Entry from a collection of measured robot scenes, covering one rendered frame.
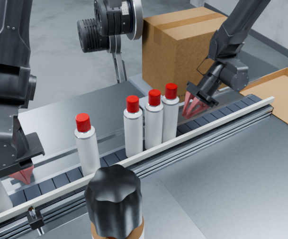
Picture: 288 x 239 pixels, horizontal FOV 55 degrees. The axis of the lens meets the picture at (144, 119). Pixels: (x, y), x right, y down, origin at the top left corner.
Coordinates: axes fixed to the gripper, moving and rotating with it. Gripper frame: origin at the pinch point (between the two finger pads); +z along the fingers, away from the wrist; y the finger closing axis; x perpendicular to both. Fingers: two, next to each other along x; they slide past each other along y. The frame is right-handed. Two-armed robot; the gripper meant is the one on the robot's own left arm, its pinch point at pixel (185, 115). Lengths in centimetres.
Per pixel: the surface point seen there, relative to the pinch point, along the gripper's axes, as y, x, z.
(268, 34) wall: -161, 254, -105
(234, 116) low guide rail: 4.8, 15.6, -8.0
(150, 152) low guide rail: 5.1, -9.9, 13.5
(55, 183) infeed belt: -0.7, -28.2, 33.2
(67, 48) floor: -275, 89, 52
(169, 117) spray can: 2.7, -9.4, 2.2
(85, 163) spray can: 3.3, -26.6, 22.3
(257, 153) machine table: 16.6, 21.5, -2.8
